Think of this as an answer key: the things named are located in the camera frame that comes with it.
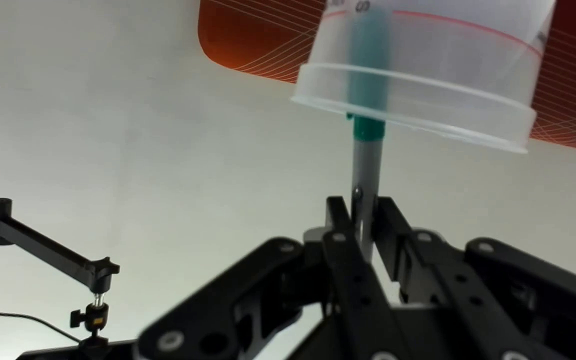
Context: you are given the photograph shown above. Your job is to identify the clear plastic cup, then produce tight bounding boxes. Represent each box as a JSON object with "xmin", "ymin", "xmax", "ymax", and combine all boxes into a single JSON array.
[{"xmin": 289, "ymin": 0, "xmax": 558, "ymax": 156}]

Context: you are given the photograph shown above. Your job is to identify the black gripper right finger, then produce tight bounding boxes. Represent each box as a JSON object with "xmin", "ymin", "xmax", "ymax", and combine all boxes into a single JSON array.
[{"xmin": 365, "ymin": 194, "xmax": 576, "ymax": 360}]

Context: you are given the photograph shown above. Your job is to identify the black stereo camera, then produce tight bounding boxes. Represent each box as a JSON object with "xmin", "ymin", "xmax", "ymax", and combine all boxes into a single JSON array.
[{"xmin": 15, "ymin": 337, "xmax": 138, "ymax": 360}]

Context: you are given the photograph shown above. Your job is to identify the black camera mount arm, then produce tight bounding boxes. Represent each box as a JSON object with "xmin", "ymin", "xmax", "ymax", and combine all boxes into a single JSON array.
[{"xmin": 0, "ymin": 195, "xmax": 121, "ymax": 343}]

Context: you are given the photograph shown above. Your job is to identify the orange patterned sofa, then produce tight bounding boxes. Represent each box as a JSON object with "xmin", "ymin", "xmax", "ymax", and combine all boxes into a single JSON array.
[{"xmin": 195, "ymin": 0, "xmax": 576, "ymax": 158}]

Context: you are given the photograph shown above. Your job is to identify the thin black camera cable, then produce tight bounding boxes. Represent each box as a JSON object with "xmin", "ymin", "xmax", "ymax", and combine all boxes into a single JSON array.
[{"xmin": 0, "ymin": 306, "xmax": 81, "ymax": 345}]

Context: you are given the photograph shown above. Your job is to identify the green marker pen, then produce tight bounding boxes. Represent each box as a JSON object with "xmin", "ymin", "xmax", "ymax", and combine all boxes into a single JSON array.
[{"xmin": 344, "ymin": 0, "xmax": 391, "ymax": 264}]

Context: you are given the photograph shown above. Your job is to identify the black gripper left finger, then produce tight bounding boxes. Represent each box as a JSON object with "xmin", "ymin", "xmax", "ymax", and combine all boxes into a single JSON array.
[{"xmin": 133, "ymin": 194, "xmax": 406, "ymax": 360}]

